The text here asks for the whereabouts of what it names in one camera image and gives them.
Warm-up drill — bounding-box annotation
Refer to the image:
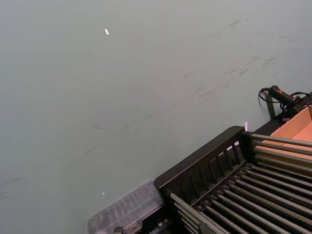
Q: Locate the black rack with steel bars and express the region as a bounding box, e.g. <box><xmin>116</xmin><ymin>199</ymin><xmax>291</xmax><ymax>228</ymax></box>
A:
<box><xmin>153</xmin><ymin>125</ymin><xmax>312</xmax><ymax>234</ymax></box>

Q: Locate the clear plastic case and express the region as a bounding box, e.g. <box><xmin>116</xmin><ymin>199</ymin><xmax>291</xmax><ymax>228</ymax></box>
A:
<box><xmin>85</xmin><ymin>179</ymin><xmax>164</xmax><ymax>234</ymax></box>

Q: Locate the shallow brown cardboard tray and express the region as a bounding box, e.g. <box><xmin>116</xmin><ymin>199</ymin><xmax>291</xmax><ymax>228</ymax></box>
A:
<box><xmin>253</xmin><ymin>104</ymin><xmax>312</xmax><ymax>176</ymax></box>

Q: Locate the black corded tool red switch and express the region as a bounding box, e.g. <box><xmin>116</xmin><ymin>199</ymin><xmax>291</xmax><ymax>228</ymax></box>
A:
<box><xmin>257</xmin><ymin>85</ymin><xmax>312</xmax><ymax>122</ymax></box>

